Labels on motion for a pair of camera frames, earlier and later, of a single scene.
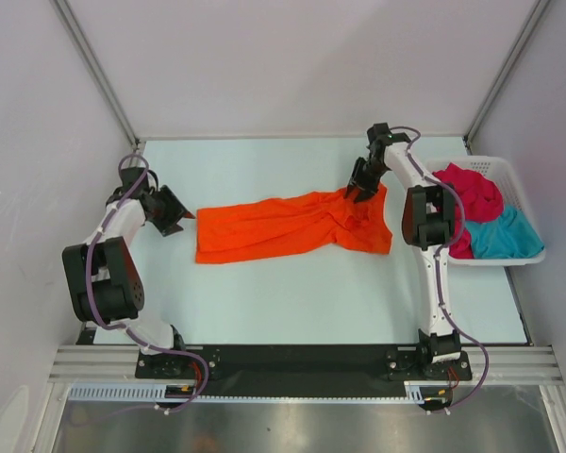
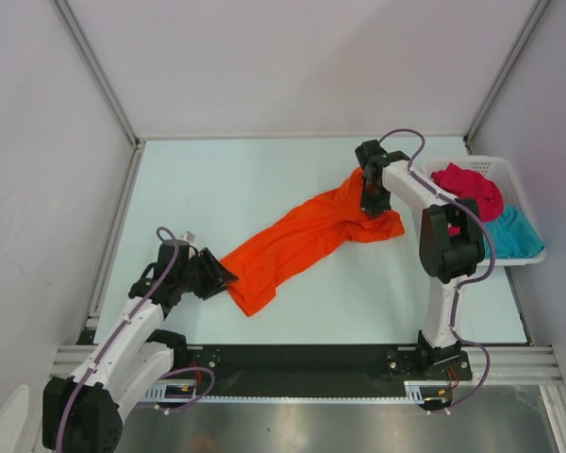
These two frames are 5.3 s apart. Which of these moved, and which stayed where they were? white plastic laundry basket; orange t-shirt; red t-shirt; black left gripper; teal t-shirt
Moved: orange t-shirt; black left gripper
Stayed: red t-shirt; teal t-shirt; white plastic laundry basket
